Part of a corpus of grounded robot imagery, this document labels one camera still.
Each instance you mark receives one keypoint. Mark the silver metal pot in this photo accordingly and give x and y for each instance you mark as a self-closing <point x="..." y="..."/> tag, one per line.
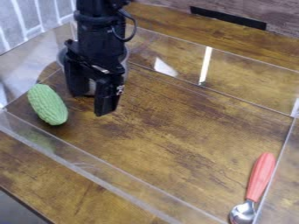
<point x="91" y="82"/>

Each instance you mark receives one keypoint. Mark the black wall slot strip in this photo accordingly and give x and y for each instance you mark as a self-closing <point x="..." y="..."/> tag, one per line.
<point x="228" y="18"/>

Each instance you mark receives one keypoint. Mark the green bumpy gourd toy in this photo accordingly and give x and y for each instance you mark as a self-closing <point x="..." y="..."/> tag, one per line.
<point x="47" y="104"/>

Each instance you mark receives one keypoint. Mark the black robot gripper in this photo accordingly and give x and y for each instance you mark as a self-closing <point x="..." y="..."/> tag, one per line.
<point x="103" y="69"/>

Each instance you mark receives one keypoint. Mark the red handled metal spoon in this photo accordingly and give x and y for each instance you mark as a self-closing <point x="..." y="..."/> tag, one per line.
<point x="243" y="213"/>

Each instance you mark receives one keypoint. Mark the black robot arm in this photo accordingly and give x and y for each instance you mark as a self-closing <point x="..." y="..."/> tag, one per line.
<point x="94" y="55"/>

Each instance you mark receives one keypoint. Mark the clear acrylic tray barrier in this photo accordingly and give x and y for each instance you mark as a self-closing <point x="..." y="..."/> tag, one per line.
<point x="167" y="160"/>

